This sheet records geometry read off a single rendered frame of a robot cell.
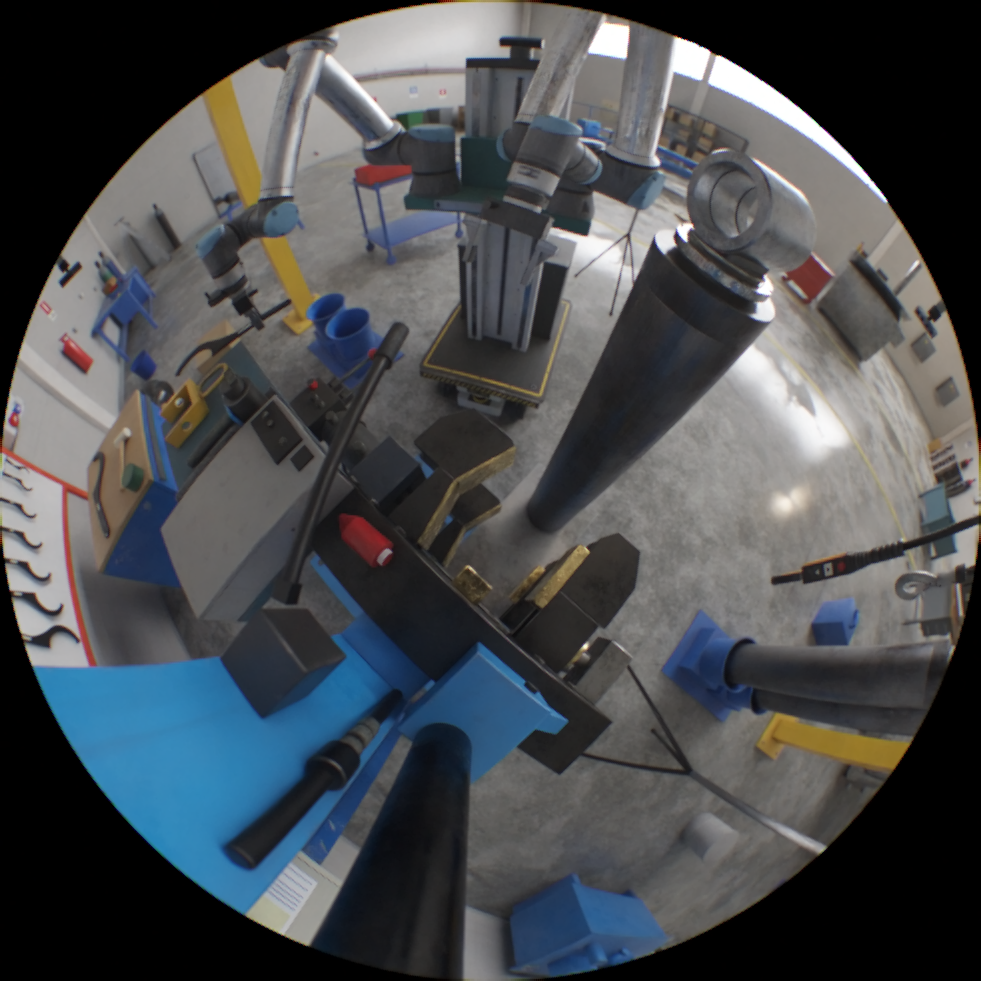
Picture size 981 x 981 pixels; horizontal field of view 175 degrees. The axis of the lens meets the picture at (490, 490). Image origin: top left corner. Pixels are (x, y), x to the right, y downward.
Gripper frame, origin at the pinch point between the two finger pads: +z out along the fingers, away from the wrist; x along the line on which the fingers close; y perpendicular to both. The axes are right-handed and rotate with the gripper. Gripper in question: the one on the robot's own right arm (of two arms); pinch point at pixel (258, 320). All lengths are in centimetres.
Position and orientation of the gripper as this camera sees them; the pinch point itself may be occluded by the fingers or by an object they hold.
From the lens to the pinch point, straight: 110.7
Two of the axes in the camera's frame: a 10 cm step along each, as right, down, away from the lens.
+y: 8.4, -5.1, 2.0
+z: -0.4, 3.2, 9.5
